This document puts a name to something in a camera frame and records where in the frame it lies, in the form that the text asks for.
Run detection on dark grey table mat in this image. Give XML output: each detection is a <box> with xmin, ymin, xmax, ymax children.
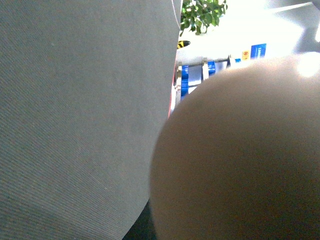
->
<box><xmin>0</xmin><ymin>0</ymin><xmax>182</xmax><ymax>240</ymax></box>

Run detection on potted green plant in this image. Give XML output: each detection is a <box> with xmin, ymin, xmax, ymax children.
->
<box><xmin>179</xmin><ymin>0</ymin><xmax>228</xmax><ymax>37</ymax></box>

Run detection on steel roller shelf rack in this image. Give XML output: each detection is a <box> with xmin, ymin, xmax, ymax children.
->
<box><xmin>169</xmin><ymin>55</ymin><xmax>242</xmax><ymax>113</ymax></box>

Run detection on orange wall sign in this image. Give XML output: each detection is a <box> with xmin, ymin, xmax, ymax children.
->
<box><xmin>241</xmin><ymin>50</ymin><xmax>251</xmax><ymax>61</ymax></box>

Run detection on blue bin on shelf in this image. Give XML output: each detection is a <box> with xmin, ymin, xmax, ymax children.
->
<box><xmin>180</xmin><ymin>61</ymin><xmax>216</xmax><ymax>100</ymax></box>

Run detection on blue wall sign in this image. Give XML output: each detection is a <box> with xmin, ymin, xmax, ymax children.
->
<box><xmin>250</xmin><ymin>43</ymin><xmax>267</xmax><ymax>60</ymax></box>

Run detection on beige plastic dustpan tray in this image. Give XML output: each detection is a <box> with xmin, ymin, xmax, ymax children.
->
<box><xmin>150</xmin><ymin>52</ymin><xmax>320</xmax><ymax>240</ymax></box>

